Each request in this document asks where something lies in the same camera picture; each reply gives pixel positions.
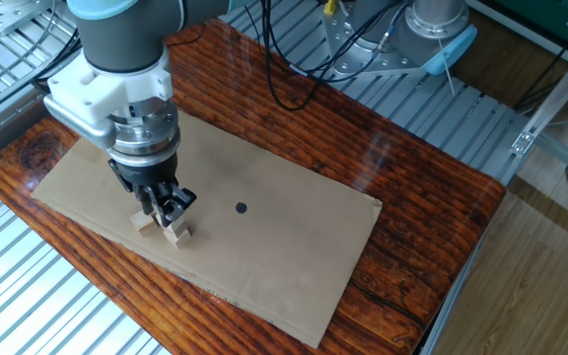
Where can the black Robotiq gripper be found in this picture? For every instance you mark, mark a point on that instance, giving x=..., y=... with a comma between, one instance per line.
x=148, y=176

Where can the white zip tie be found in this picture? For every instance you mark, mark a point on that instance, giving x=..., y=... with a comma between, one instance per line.
x=446, y=69

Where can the light wooden cube block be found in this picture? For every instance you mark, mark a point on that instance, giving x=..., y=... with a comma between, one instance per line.
x=181, y=241
x=143, y=225
x=175, y=228

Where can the black round dot mark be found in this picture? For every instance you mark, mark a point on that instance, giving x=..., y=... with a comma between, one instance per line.
x=241, y=207

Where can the brown cardboard sheet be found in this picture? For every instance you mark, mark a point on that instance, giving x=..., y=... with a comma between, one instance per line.
x=264, y=256

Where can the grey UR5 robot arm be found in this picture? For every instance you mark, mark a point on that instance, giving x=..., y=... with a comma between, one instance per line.
x=126, y=34

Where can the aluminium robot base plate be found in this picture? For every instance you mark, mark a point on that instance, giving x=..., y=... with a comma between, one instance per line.
x=343, y=44

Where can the perforated aluminium plate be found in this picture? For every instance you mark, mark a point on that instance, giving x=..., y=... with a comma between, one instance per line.
x=8, y=15

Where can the aluminium beam with bracket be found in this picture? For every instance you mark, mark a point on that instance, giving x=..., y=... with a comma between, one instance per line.
x=560, y=89

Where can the glossy brown wooden board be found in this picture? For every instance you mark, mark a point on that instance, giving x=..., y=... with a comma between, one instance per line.
x=412, y=222

